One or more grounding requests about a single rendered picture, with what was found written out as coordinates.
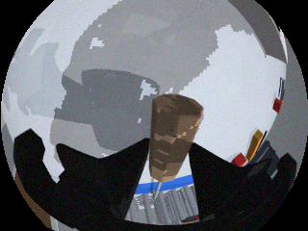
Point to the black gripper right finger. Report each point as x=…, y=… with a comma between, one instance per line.
x=216, y=180

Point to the orange rectangular bar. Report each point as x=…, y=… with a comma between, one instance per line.
x=254, y=145

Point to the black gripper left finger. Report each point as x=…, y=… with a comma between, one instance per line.
x=118, y=175

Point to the brown-handled metal rod tool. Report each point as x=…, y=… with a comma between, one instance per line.
x=173, y=124

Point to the blue flat strip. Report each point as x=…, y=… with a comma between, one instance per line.
x=168, y=185

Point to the red cube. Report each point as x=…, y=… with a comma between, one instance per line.
x=277, y=105
x=239, y=161

